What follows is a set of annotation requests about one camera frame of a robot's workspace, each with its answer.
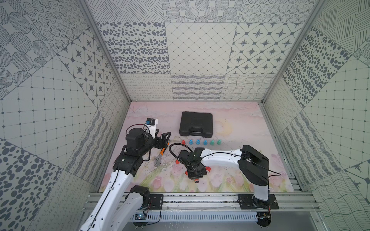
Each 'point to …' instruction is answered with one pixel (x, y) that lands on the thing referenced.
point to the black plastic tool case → (196, 123)
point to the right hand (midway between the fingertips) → (195, 178)
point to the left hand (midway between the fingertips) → (167, 132)
